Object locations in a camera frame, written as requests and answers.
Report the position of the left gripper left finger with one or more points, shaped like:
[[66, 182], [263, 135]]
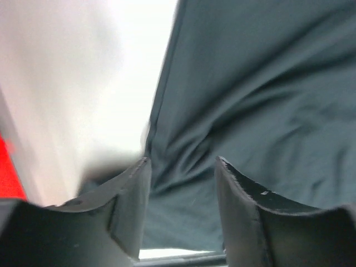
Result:
[[103, 227]]

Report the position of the black t shirt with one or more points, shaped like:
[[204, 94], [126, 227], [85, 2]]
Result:
[[269, 86]]

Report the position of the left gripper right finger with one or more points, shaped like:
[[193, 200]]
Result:
[[263, 228]]

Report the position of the red plastic bin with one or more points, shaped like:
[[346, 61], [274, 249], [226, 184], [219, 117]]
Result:
[[11, 186]]

